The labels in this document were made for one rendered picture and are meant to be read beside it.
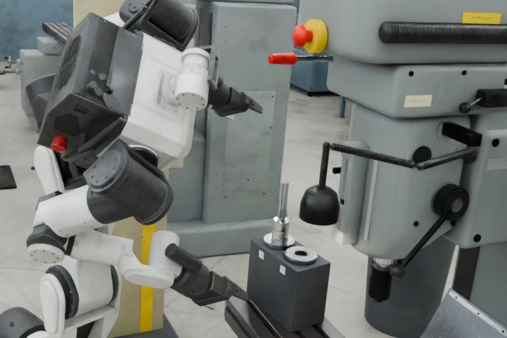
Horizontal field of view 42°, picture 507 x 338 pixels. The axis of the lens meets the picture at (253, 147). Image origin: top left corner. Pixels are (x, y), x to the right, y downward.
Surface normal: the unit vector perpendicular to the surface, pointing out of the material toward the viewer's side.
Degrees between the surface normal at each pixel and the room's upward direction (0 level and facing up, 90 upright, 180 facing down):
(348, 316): 0
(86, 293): 80
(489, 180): 90
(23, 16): 90
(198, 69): 55
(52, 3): 90
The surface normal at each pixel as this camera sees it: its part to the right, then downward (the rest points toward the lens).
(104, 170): -0.55, -0.52
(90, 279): 0.72, 0.08
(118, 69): 0.63, -0.33
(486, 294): -0.91, 0.06
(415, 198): 0.42, 0.30
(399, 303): -0.35, 0.32
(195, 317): 0.07, -0.95
